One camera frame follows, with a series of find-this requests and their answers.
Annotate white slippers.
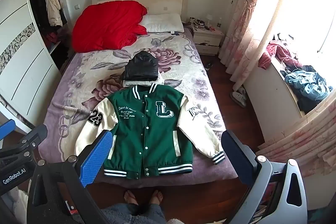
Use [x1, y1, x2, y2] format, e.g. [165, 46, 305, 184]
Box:
[230, 86, 247, 107]

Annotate white sliding wardrobe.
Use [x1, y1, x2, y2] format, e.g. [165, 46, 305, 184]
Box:
[1, 0, 61, 134]

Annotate person's bare feet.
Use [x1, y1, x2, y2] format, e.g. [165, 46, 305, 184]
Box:
[123, 190, 163, 205]

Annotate beige hanging coat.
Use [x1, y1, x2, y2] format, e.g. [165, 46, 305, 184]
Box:
[46, 0, 63, 27]

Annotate floral bed blanket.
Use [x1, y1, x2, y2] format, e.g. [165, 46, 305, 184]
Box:
[39, 30, 237, 188]

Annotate red quilt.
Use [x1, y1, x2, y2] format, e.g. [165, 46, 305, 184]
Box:
[72, 1, 147, 53]

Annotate white pillow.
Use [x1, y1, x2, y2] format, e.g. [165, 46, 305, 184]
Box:
[139, 14, 184, 33]

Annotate clothes pile on windowsill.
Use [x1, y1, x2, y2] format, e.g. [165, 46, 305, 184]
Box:
[258, 34, 333, 114]

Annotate black folded jacket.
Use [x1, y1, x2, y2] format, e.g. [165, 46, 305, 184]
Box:
[122, 51, 159, 87]

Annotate green varsity jacket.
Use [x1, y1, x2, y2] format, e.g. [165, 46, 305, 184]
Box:
[75, 84, 225, 179]

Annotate pink floral curtain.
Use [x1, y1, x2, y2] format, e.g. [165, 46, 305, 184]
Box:
[219, 0, 283, 91]

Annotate white nightstand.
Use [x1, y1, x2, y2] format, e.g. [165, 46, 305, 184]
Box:
[193, 27, 224, 56]

